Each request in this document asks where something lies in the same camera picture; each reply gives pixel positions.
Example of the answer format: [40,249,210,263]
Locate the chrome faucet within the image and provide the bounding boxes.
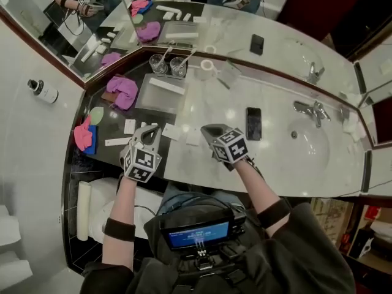
[293,100,332,129]

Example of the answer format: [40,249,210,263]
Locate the large wall mirror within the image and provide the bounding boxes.
[114,0,392,108]

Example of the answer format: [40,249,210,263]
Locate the person's right forearm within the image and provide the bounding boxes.
[233,159,292,239]

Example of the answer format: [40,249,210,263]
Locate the white plastic bag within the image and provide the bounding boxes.
[368,220,392,242]

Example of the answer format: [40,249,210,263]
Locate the black box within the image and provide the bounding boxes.
[347,228,376,260]

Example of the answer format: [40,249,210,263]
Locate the brown cloth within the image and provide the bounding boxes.
[100,91,119,104]

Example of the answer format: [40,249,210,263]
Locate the white toothbrush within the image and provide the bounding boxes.
[181,48,198,69]
[160,45,174,66]

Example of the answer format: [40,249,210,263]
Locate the cardboard box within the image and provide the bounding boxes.
[309,197,355,245]

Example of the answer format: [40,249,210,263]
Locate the printed card with green edge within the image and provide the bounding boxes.
[218,60,243,83]

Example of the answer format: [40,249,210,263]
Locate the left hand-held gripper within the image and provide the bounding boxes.
[119,125,163,184]

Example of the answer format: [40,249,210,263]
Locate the angled side wall mirror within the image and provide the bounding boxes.
[0,0,145,86]
[353,35,392,108]

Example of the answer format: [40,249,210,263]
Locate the person's blue jeans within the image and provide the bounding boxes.
[159,182,249,214]

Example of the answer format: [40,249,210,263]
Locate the white tape roll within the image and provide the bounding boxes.
[195,59,220,81]

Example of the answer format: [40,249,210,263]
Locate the white sink basin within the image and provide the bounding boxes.
[284,118,330,178]

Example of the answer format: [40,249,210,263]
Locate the black smartphone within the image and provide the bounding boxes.
[245,106,263,141]

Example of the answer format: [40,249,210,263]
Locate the black forearm band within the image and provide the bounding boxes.
[257,198,292,230]
[103,217,137,243]

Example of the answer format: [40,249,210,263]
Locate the cream paper roll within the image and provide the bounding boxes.
[76,180,92,242]

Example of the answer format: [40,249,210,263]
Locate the person's dark jacket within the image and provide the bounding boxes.
[79,202,358,294]

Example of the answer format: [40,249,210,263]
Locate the red box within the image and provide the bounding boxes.
[364,206,382,221]

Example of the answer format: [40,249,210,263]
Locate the white toilet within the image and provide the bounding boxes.
[86,176,165,243]

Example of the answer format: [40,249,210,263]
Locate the blue cloth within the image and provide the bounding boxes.
[82,124,99,156]

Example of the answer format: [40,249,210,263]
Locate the clear drinking glass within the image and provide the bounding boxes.
[148,53,170,75]
[169,56,188,78]

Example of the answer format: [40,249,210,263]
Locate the black cable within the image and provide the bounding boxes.
[134,204,159,217]

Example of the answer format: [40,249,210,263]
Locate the clear acrylic tray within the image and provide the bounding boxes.
[134,72,189,115]

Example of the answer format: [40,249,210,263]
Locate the white crumpled tissue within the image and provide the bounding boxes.
[341,111,366,142]

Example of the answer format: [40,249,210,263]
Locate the pink cloth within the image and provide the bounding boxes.
[73,116,94,151]

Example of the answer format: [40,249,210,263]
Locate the purple towel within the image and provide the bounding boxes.
[105,75,140,111]

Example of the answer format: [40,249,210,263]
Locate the white bottle with black cap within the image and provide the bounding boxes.
[27,78,59,105]

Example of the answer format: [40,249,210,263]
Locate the person's left forearm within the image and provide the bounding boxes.
[101,174,139,271]

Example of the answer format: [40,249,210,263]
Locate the black chest-mounted monitor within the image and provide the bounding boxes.
[159,209,247,251]

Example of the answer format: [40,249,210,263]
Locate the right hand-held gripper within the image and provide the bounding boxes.
[200,124,249,172]

